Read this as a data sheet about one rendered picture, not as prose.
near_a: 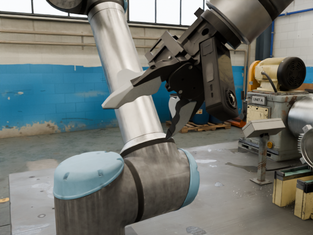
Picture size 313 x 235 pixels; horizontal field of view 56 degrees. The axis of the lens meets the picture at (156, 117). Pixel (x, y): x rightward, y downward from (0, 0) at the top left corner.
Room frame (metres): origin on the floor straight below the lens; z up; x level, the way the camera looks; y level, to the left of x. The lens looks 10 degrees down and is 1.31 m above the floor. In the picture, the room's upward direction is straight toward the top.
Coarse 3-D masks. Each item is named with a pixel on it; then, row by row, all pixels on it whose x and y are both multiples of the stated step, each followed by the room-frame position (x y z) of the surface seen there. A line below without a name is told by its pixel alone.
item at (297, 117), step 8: (312, 96) 1.49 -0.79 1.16; (296, 104) 1.49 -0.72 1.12; (304, 104) 1.45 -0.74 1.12; (312, 104) 1.41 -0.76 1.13; (296, 112) 1.46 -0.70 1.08; (304, 112) 1.42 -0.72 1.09; (312, 112) 1.38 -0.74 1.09; (288, 120) 1.51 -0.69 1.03; (296, 120) 1.45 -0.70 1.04; (304, 120) 1.41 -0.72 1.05; (312, 120) 1.37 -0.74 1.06; (296, 128) 1.45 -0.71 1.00; (296, 136) 1.48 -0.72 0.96
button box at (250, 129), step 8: (256, 120) 1.23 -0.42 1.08; (264, 120) 1.24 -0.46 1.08; (272, 120) 1.26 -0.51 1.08; (280, 120) 1.27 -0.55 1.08; (248, 128) 1.22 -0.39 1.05; (256, 128) 1.20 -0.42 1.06; (264, 128) 1.21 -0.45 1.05; (272, 128) 1.23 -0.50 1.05; (280, 128) 1.25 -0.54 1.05; (248, 136) 1.22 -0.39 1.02; (256, 136) 1.25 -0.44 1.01
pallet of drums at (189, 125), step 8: (176, 96) 6.22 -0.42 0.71; (200, 112) 6.01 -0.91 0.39; (192, 120) 6.19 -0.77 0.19; (200, 120) 6.02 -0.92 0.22; (208, 120) 6.13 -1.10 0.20; (216, 120) 6.16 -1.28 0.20; (184, 128) 5.81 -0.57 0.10; (192, 128) 5.88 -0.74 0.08; (200, 128) 5.95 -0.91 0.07; (208, 128) 6.02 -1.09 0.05; (224, 128) 6.23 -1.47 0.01
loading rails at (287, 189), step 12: (288, 168) 1.07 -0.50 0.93; (300, 168) 1.08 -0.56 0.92; (276, 180) 1.04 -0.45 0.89; (288, 180) 1.02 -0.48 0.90; (300, 180) 0.94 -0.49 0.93; (312, 180) 0.97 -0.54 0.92; (276, 192) 1.03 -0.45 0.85; (288, 192) 1.02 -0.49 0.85; (300, 192) 0.94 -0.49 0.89; (312, 192) 0.93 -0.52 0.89; (276, 204) 1.03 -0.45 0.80; (288, 204) 1.02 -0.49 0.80; (300, 204) 0.93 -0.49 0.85; (312, 204) 0.93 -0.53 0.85; (300, 216) 0.93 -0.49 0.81; (312, 216) 0.92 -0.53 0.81
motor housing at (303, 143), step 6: (312, 126) 1.06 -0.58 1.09; (306, 132) 1.08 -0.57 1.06; (312, 132) 1.10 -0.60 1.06; (300, 138) 1.11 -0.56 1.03; (306, 138) 1.11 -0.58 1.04; (312, 138) 1.12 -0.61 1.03; (300, 144) 1.10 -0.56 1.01; (306, 144) 1.11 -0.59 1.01; (312, 144) 1.12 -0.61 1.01; (300, 150) 1.10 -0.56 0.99; (306, 150) 1.10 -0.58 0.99; (312, 150) 1.11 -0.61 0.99; (306, 156) 1.09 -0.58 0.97; (312, 156) 1.10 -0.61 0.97; (306, 162) 1.07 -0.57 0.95; (312, 162) 1.07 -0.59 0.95; (312, 168) 1.05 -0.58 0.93
